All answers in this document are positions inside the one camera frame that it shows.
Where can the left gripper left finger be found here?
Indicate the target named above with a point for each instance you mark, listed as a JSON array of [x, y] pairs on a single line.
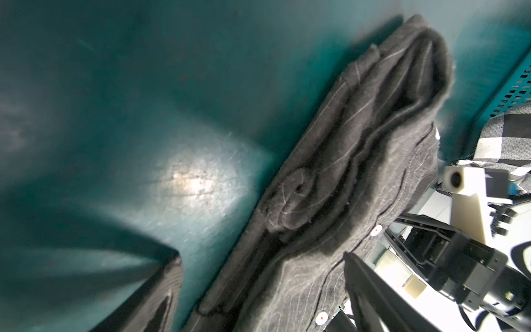
[[153, 306]]

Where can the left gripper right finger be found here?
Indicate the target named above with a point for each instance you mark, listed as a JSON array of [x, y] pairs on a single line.
[[375, 305]]

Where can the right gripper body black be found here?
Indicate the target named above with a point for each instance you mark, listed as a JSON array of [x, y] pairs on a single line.
[[474, 276]]

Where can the dark grey pinstripe shirt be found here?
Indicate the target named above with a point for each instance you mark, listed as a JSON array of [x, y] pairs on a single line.
[[369, 154]]

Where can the black white checked shirt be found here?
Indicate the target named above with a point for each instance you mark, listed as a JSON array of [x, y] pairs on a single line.
[[504, 144]]

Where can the teal plastic basket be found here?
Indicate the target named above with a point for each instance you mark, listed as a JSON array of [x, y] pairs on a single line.
[[514, 91]]

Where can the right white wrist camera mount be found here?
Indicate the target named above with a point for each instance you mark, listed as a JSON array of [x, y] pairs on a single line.
[[472, 189]]

